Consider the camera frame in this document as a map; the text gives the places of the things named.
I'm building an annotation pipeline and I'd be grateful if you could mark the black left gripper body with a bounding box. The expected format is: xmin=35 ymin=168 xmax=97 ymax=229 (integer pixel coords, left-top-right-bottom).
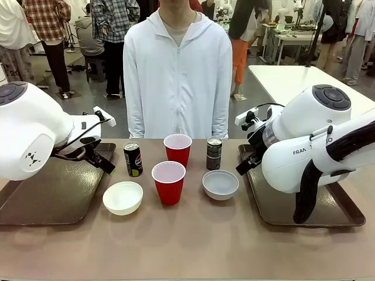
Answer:
xmin=78 ymin=136 xmax=103 ymax=166

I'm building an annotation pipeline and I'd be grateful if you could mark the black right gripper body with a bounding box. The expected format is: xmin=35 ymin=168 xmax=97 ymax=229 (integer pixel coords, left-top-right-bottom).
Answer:
xmin=247 ymin=133 xmax=267 ymax=166

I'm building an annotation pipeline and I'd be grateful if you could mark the black Pepsi can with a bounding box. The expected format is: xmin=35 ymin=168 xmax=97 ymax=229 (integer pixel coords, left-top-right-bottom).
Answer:
xmin=122 ymin=142 xmax=144 ymax=178

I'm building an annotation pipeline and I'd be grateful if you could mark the pale grey bowl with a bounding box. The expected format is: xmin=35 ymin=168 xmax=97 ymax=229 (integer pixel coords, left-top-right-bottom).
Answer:
xmin=202 ymin=169 xmax=240 ymax=201

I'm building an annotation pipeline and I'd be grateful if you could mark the red plastic cup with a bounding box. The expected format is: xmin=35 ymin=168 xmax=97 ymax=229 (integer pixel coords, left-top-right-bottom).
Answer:
xmin=163 ymin=133 xmax=193 ymax=170
xmin=151 ymin=160 xmax=187 ymax=206

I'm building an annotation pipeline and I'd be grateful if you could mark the person's left forearm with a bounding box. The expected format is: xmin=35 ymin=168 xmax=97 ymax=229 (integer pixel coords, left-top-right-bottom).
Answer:
xmin=210 ymin=84 xmax=233 ymax=140

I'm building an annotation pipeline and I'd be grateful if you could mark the person's right forearm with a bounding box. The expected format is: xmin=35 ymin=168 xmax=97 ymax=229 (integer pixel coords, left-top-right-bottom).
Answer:
xmin=122 ymin=84 xmax=146 ymax=139

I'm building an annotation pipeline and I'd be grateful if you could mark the dark coffee can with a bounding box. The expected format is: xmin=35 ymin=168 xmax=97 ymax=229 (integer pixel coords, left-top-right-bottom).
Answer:
xmin=206 ymin=137 xmax=223 ymax=172

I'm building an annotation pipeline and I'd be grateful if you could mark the white bowl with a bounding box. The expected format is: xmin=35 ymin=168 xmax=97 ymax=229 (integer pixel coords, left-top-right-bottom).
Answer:
xmin=102 ymin=181 xmax=144 ymax=217

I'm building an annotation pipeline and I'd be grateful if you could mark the brown plastic tray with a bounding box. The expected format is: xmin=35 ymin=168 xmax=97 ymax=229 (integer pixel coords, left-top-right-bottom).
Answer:
xmin=237 ymin=143 xmax=367 ymax=228
xmin=0 ymin=142 xmax=117 ymax=226

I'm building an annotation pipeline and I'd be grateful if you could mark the white table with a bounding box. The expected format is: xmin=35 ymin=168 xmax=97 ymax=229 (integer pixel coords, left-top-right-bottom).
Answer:
xmin=248 ymin=64 xmax=375 ymax=114

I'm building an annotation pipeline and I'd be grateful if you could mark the grey stool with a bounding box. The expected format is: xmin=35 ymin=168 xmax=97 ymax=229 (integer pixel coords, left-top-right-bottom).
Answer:
xmin=84 ymin=54 xmax=107 ymax=83

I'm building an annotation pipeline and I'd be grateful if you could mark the person in white hoodie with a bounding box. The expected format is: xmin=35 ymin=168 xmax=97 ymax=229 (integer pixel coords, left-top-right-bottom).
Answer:
xmin=122 ymin=0 xmax=233 ymax=140

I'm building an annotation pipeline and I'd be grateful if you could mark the person in orange shorts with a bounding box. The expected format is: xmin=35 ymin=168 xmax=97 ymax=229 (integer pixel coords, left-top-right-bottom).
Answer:
xmin=228 ymin=0 xmax=272 ymax=98

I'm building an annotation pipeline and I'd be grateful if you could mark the white desk with metal legs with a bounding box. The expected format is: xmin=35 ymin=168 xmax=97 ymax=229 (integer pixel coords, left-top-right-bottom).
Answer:
xmin=261 ymin=22 xmax=323 ymax=66

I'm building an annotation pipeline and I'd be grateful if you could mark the seated person in grey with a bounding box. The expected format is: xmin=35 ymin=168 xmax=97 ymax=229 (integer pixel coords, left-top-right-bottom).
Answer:
xmin=74 ymin=13 xmax=105 ymax=57

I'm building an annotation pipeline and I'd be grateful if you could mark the person in blue plaid shirt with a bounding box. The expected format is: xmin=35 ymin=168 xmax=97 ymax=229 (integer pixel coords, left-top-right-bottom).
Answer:
xmin=90 ymin=0 xmax=141 ymax=98

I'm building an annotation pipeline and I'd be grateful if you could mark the black tripod pole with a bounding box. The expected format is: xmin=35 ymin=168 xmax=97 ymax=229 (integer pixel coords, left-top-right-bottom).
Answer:
xmin=304 ymin=0 xmax=328 ymax=68

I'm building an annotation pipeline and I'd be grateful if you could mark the person in red plaid shirt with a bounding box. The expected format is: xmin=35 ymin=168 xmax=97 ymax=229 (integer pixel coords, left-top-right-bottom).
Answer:
xmin=22 ymin=0 xmax=72 ymax=95

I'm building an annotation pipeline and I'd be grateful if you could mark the person in dark top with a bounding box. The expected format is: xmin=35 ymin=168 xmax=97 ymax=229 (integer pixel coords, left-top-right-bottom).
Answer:
xmin=318 ymin=0 xmax=350 ymax=73

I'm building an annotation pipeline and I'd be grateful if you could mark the person in white clothes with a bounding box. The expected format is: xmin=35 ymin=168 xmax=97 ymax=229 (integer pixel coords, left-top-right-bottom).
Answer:
xmin=0 ymin=0 xmax=38 ymax=83

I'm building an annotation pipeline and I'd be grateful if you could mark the person in light shirt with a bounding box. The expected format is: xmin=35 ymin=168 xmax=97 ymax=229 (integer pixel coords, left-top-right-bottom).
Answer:
xmin=340 ymin=0 xmax=375 ymax=86

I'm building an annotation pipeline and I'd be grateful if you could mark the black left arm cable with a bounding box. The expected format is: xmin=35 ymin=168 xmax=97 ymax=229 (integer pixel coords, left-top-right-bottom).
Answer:
xmin=52 ymin=111 xmax=113 ymax=161

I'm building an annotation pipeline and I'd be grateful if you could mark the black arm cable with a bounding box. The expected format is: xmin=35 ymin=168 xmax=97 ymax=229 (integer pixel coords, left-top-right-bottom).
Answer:
xmin=254 ymin=102 xmax=285 ymax=118
xmin=52 ymin=111 xmax=113 ymax=161

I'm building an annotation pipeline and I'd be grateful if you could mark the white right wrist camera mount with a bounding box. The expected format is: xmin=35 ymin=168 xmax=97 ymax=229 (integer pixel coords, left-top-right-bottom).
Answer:
xmin=235 ymin=107 xmax=261 ymax=132

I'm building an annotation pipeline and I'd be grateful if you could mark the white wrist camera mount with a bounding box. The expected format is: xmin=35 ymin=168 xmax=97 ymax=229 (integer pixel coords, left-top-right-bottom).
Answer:
xmin=235 ymin=107 xmax=261 ymax=132
xmin=93 ymin=106 xmax=117 ymax=128

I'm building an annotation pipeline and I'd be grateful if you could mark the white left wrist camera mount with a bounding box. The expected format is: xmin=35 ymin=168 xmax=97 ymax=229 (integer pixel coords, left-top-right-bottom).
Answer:
xmin=93 ymin=106 xmax=117 ymax=128

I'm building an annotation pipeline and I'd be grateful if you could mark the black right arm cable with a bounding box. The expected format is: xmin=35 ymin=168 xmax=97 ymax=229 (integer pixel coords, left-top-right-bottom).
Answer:
xmin=254 ymin=102 xmax=285 ymax=118

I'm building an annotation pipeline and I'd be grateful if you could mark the black braided cable sleeve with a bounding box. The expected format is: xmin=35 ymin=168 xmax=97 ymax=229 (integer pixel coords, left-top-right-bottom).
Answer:
xmin=292 ymin=119 xmax=375 ymax=225

